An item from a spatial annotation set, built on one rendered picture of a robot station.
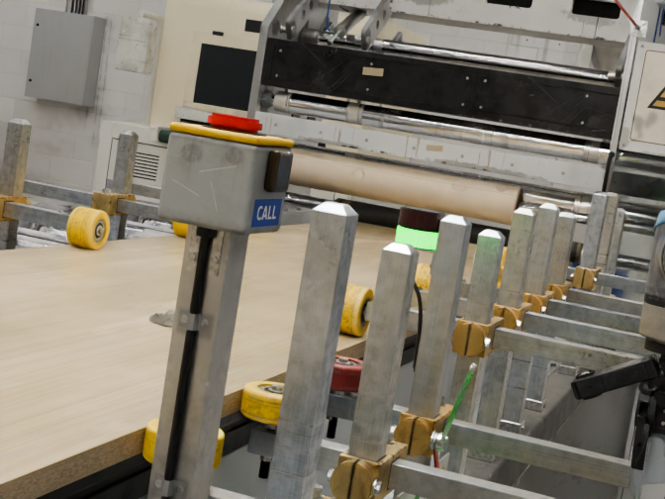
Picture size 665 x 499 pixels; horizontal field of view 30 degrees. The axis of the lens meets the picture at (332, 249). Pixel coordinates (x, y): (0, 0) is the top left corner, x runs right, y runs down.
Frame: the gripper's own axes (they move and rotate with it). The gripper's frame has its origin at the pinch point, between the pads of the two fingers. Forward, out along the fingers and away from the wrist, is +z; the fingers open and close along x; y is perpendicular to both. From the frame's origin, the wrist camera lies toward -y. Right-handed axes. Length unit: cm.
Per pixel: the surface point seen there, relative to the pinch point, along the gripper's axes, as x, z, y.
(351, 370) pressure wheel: -3.6, -8.8, -39.0
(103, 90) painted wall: 830, -50, -571
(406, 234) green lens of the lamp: -7.4, -28.8, -33.0
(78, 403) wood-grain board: -50, -9, -54
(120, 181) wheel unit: 103, -22, -137
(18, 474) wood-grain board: -74, -8, -45
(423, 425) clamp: -8.6, -4.6, -26.7
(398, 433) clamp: -8.8, -2.9, -29.8
